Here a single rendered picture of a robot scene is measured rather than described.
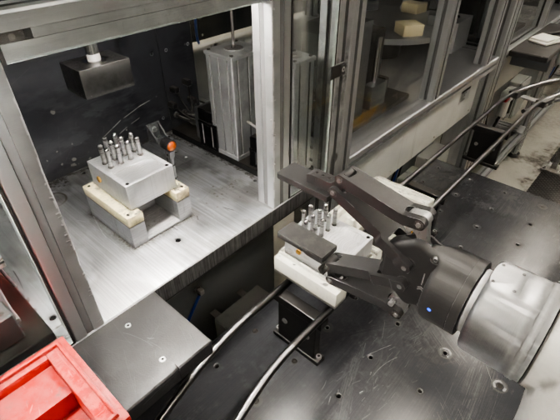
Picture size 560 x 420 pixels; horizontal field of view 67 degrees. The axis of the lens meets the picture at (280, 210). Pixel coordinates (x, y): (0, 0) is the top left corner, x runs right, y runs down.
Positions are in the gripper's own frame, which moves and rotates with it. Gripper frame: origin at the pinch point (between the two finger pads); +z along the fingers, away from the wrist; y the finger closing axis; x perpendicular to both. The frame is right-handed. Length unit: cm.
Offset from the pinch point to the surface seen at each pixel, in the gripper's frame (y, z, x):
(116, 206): -14.7, 36.6, 5.8
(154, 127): -18, 64, -20
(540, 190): -111, -2, -220
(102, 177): -11.0, 41.1, 4.9
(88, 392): -15.9, 9.2, 26.3
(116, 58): 8.0, 40.3, -2.5
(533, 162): -113, 11, -252
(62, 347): -15.3, 16.6, 25.6
